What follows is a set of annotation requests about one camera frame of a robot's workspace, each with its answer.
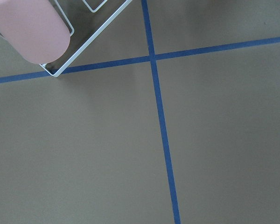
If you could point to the pink cup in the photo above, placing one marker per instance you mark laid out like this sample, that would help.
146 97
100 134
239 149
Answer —
34 29

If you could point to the white wire cup rack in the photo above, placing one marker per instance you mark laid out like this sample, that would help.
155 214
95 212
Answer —
86 20

